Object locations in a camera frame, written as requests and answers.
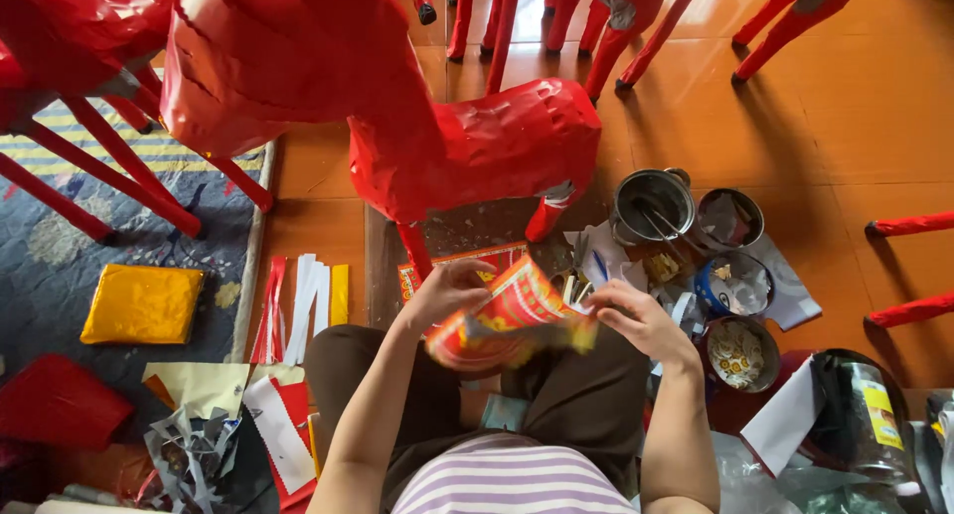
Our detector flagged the white paper scraps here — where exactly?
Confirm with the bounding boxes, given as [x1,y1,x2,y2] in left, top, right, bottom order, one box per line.
[562,221,651,294]

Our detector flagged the round tin of gold ornaments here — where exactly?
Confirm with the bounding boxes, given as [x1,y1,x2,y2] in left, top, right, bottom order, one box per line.
[699,315,782,394]

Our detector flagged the clear plastic bag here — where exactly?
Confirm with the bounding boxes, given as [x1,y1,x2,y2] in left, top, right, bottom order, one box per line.
[708,431,954,514]

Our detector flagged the person's striped shirt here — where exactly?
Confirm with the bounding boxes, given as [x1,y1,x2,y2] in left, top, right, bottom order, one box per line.
[391,432,639,514]

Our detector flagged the red paper strips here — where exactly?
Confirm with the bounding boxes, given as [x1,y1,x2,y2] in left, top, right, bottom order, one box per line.
[249,256,289,366]

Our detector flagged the heap of grey paper scraps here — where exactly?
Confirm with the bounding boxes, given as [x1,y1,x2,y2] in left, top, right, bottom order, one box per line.
[140,405,244,514]

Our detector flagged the red and white paper sheet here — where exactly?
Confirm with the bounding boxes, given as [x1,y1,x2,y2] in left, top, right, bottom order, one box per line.
[242,375,320,514]

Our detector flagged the red patterned paper with border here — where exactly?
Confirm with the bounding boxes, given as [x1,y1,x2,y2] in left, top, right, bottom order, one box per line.
[397,241,531,304]

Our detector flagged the folded red paper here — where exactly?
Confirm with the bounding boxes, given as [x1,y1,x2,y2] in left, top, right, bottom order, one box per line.
[0,353,136,453]

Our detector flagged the metal glue pot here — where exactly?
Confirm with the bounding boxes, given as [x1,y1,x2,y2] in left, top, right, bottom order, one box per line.
[610,167,697,247]

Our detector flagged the cream paper sheet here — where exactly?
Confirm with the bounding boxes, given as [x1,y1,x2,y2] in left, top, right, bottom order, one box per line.
[142,361,251,423]

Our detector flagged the large red paper horse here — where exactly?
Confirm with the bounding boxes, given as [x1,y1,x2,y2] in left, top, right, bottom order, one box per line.
[160,0,602,283]

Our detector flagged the wooden work board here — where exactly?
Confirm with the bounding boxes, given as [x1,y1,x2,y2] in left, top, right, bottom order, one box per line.
[364,192,621,330]

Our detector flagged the glass jar with yellow label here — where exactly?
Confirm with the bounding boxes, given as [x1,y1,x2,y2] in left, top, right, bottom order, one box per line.
[807,348,924,487]

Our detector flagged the person's left hand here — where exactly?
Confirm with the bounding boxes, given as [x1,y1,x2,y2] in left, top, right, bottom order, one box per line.
[402,259,498,335]

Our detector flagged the gold paper piece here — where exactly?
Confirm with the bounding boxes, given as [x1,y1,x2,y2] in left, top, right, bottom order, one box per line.
[644,252,681,285]

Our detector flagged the yellow paper packet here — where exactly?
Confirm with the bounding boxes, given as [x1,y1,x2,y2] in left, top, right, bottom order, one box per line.
[79,264,207,347]

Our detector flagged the person's brown trousers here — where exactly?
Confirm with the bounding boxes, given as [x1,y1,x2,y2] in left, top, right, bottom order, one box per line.
[304,324,655,509]

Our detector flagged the person's right hand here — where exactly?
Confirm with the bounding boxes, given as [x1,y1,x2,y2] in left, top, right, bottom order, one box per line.
[585,279,702,370]

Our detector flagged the teal paper piece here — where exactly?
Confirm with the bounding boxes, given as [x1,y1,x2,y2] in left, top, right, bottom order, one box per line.
[480,392,531,432]

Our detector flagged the glue brush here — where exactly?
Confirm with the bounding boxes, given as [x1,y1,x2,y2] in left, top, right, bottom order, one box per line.
[634,197,708,260]

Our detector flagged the open metal tin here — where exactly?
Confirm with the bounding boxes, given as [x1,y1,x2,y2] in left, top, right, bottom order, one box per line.
[695,188,766,256]

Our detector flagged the white paper strips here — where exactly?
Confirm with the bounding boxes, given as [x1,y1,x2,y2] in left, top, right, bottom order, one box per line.
[283,254,331,367]

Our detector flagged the yellow paper strip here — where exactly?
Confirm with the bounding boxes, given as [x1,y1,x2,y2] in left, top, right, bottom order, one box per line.
[330,264,350,327]

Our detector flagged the red gold patterned paper sheet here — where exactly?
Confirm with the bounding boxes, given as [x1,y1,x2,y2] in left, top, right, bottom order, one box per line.
[425,254,599,373]

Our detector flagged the blue patterned rug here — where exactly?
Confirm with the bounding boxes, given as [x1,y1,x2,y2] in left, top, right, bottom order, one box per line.
[0,95,278,455]

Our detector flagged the grey paper sheet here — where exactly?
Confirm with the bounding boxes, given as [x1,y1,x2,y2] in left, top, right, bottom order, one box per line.
[744,233,824,332]

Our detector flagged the blue round tin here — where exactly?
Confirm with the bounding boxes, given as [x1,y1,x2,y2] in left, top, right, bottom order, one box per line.
[692,251,777,319]

